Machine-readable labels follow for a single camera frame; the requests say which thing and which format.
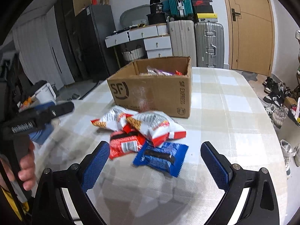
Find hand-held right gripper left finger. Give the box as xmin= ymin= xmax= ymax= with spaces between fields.
xmin=31 ymin=141 xmax=110 ymax=225

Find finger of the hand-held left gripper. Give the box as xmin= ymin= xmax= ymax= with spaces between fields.
xmin=50 ymin=101 xmax=75 ymax=118
xmin=32 ymin=102 xmax=56 ymax=113

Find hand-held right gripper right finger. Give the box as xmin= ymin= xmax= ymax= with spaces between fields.
xmin=201 ymin=141 xmax=281 ymax=225

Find white orange snack packet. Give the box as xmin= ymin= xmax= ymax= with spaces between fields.
xmin=126 ymin=111 xmax=187 ymax=147
xmin=90 ymin=105 xmax=139 ymax=132

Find blue snack packet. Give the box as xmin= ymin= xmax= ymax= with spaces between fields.
xmin=132 ymin=141 xmax=189 ymax=178

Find clear snack packet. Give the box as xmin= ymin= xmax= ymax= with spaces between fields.
xmin=146 ymin=66 xmax=162 ymax=76

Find person's left hand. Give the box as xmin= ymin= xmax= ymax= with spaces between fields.
xmin=18 ymin=142 xmax=36 ymax=191

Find white thermos jug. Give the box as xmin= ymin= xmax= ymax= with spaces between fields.
xmin=35 ymin=80 xmax=57 ymax=105

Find stack of blue bowls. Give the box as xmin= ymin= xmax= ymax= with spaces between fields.
xmin=29 ymin=124 xmax=55 ymax=145

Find white wardrobe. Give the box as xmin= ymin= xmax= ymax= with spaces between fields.
xmin=13 ymin=7 xmax=76 ymax=92

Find black cabinet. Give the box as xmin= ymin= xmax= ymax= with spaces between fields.
xmin=53 ymin=0 xmax=81 ymax=85

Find dark grey fridge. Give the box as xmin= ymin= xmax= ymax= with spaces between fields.
xmin=74 ymin=4 xmax=118 ymax=83

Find woven basket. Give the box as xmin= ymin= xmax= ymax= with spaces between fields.
xmin=121 ymin=47 xmax=144 ymax=62

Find scattered pile of shoes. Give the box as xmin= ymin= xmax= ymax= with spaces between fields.
xmin=262 ymin=76 xmax=300 ymax=177

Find colourful plastic packets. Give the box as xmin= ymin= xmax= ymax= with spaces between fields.
xmin=290 ymin=104 xmax=300 ymax=125

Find grey door mat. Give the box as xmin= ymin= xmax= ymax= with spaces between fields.
xmin=241 ymin=71 xmax=259 ymax=80

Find small cardboard box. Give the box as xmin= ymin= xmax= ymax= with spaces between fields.
xmin=283 ymin=97 xmax=299 ymax=109

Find white desk with drawers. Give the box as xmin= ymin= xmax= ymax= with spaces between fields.
xmin=104 ymin=24 xmax=173 ymax=59

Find grey laundry basket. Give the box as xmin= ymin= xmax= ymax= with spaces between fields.
xmin=119 ymin=4 xmax=151 ymax=28

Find silver suitcase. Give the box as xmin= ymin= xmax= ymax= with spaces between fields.
xmin=194 ymin=22 xmax=225 ymax=69

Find white suitcase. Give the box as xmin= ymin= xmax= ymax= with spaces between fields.
xmin=168 ymin=20 xmax=198 ymax=68

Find black storage box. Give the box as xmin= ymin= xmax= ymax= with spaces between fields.
xmin=146 ymin=13 xmax=168 ymax=26

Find black printed bag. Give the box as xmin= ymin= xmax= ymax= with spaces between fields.
xmin=149 ymin=0 xmax=165 ymax=15

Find wooden door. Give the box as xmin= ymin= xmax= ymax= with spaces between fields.
xmin=220 ymin=0 xmax=275 ymax=77

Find yellow black shoe box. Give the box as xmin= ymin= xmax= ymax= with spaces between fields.
xmin=193 ymin=13 xmax=219 ymax=23

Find door handle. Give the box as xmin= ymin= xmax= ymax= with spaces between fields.
xmin=231 ymin=8 xmax=242 ymax=21

